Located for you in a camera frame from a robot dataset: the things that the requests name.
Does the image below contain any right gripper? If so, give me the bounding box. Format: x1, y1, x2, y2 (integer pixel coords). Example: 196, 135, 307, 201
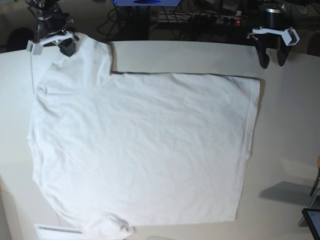
37, 2, 76, 57

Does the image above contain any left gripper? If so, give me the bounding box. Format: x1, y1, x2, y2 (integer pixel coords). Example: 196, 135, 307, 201
254, 7, 288, 69

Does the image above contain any white T-shirt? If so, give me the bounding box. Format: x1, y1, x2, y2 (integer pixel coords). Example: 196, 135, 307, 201
28, 34, 260, 240

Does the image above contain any blue box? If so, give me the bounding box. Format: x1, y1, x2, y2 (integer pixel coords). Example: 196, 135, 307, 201
112, 0, 180, 7

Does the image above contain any grey tablet stand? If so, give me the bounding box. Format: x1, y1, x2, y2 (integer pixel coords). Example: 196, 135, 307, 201
297, 188, 320, 227

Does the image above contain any black tablet screen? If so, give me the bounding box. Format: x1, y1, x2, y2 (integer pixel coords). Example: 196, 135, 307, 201
302, 208, 320, 240

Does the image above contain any white paper sheet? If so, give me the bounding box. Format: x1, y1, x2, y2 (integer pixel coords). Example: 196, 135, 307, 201
34, 224, 86, 240

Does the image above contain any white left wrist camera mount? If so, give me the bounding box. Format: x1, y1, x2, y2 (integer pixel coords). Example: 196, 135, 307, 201
247, 27, 300, 47

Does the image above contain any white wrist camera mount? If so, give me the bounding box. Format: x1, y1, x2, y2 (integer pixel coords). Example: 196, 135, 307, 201
26, 31, 79, 55
247, 27, 300, 47

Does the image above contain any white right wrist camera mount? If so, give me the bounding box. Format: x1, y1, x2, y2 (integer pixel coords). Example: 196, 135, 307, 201
26, 31, 79, 55

